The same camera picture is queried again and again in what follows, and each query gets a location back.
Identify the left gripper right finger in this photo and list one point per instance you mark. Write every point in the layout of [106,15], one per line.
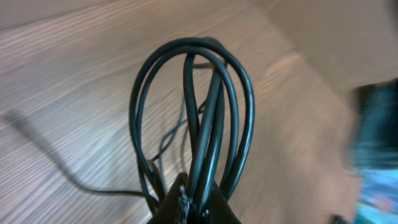
[218,210]

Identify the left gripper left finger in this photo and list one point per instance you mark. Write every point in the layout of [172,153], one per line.
[169,211]

